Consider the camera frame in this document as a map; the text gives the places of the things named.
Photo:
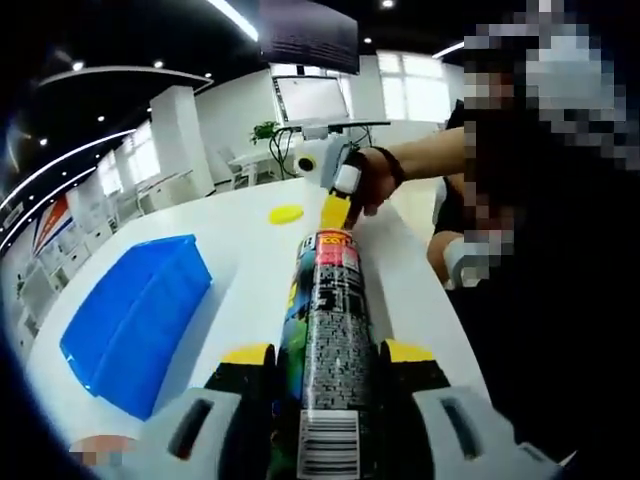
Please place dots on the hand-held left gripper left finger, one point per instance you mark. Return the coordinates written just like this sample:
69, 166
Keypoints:
210, 425

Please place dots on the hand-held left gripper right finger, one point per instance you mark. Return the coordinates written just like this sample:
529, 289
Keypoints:
480, 425

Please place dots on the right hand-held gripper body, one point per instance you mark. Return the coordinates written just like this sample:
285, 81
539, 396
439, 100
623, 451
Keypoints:
320, 155

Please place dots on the yellow plastic container lid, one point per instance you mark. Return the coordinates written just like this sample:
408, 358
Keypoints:
286, 215

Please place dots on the blue plastic box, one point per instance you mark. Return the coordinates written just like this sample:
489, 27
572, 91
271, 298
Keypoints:
135, 320

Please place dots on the dark printed chip container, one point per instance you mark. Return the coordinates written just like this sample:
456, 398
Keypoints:
335, 350

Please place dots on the person's right hand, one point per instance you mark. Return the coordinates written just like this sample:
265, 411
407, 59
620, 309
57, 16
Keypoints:
375, 175

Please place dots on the white office desk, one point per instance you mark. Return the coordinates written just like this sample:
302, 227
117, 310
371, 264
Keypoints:
340, 123

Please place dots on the white computer screen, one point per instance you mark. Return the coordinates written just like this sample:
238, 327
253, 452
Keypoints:
312, 97

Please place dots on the green potted plant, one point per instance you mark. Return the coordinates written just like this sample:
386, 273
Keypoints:
265, 131

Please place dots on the white table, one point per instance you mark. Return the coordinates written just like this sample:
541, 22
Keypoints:
250, 250

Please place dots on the person's black clothing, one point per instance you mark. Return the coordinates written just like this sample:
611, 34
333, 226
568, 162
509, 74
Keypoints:
550, 350

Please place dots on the large dark hanging display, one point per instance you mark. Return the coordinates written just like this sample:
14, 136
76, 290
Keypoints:
310, 35

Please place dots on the white worn chest device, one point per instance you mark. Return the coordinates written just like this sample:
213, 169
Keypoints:
452, 262

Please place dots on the white square column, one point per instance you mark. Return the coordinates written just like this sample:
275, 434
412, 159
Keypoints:
172, 145

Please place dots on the red blue wall banner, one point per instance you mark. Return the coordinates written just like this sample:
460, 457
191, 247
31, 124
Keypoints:
55, 225

